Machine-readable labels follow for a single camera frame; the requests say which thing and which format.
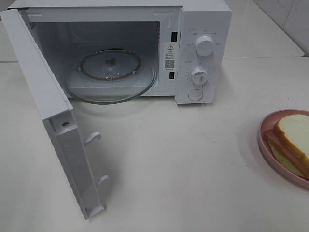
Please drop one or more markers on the white microwave oven body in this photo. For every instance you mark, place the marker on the white microwave oven body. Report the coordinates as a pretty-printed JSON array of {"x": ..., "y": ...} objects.
[{"x": 143, "y": 26}]

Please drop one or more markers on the white microwave door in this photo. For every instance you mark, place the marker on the white microwave door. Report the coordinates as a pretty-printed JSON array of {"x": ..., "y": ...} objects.
[{"x": 41, "y": 50}]

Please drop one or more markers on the upper white power knob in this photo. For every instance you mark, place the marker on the upper white power knob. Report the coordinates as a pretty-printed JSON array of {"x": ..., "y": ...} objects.
[{"x": 204, "y": 45}]

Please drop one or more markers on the white bread sandwich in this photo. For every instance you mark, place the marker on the white bread sandwich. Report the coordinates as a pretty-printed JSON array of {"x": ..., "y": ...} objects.
[{"x": 289, "y": 143}]

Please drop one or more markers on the white warning label sticker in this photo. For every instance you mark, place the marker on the white warning label sticker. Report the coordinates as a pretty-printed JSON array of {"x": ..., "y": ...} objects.
[{"x": 169, "y": 57}]

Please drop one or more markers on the white timer knob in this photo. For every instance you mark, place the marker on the white timer knob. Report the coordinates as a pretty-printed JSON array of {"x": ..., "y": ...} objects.
[{"x": 199, "y": 75}]

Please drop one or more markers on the glass microwave turntable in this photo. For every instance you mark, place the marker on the glass microwave turntable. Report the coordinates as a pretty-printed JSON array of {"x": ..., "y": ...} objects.
[{"x": 110, "y": 76}]

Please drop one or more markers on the pink plate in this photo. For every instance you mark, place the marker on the pink plate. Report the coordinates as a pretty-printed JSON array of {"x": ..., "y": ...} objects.
[{"x": 268, "y": 123}]

